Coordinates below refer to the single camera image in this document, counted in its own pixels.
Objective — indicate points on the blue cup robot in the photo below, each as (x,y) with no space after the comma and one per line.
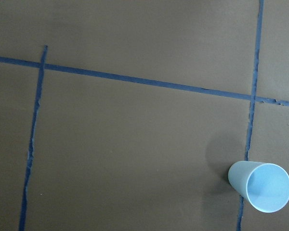
(264,185)

